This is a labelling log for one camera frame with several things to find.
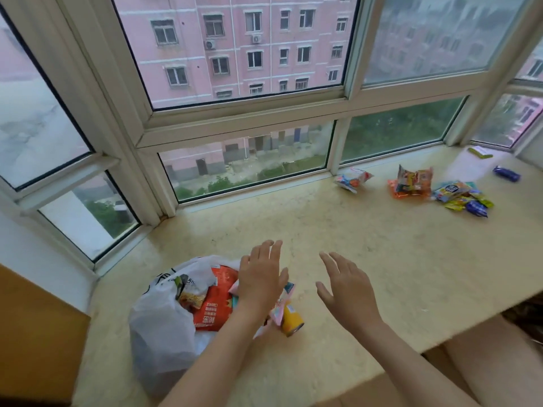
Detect small yellow noodle snack packet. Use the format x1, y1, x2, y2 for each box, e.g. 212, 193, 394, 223
176, 286, 209, 312

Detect person's right hand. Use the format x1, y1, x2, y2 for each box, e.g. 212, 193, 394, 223
316, 251, 384, 334

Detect wooden cabinet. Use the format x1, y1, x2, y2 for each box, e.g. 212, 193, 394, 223
0, 264, 91, 407

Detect large orange snack packet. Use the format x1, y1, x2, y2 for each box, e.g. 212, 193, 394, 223
193, 266, 241, 332

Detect yellow drink can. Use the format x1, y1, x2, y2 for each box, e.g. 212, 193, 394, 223
280, 304, 305, 338

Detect white plastic shopping bag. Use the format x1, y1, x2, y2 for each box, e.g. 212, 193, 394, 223
129, 255, 272, 397

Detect person's leg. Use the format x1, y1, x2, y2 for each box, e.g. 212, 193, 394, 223
443, 313, 543, 407

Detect blue yellow snack packet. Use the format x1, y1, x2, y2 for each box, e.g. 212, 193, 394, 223
432, 180, 473, 204

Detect flat orange snack packet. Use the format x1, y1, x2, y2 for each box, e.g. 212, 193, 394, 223
388, 179, 421, 200

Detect person's left forearm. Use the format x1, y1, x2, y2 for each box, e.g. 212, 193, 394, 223
159, 307, 272, 407

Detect pink apartment building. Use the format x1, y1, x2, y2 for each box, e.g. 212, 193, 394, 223
112, 0, 359, 110

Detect white red blue snack packet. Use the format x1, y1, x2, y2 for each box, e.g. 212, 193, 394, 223
334, 168, 374, 194

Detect person's left hand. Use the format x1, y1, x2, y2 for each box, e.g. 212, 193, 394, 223
238, 239, 290, 313

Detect person's right forearm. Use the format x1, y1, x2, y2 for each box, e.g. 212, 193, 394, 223
361, 321, 482, 407

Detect pink snack packet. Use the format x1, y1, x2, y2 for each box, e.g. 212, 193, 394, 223
268, 282, 296, 327

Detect white window frame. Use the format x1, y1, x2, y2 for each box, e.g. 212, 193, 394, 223
0, 0, 543, 277

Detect orange white snack packet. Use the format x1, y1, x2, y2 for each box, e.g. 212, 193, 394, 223
396, 164, 434, 195

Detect dark blue snack bar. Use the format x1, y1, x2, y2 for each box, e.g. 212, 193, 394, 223
492, 165, 522, 183

